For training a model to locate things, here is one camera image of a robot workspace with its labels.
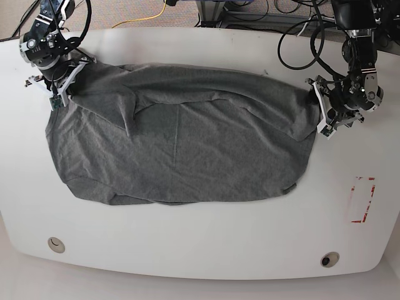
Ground right table grommet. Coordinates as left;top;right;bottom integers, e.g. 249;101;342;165
321;252;340;268

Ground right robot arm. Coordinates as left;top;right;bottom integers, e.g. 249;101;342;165
19;1;93;93

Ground red tape rectangle marking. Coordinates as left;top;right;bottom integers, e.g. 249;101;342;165
347;176;376;224

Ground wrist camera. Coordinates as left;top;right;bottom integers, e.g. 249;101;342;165
317;122;336;139
49;94;69;111

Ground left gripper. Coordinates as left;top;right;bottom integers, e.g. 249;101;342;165
306;74;384;130

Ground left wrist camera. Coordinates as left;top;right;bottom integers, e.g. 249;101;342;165
317;122;336;139

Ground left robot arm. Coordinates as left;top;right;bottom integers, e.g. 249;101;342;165
305;1;399;137

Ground yellow cable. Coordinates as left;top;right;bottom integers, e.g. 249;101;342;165
112;0;166;28

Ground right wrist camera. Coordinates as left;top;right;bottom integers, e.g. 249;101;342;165
49;94;69;111

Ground table grommet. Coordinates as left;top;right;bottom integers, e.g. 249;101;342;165
321;252;340;268
47;237;66;254

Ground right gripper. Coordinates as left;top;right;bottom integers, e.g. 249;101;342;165
24;55;96;99

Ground left table grommet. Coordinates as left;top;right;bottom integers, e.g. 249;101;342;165
47;237;66;254

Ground grey t-shirt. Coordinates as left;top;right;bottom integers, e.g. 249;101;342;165
46;62;320;206

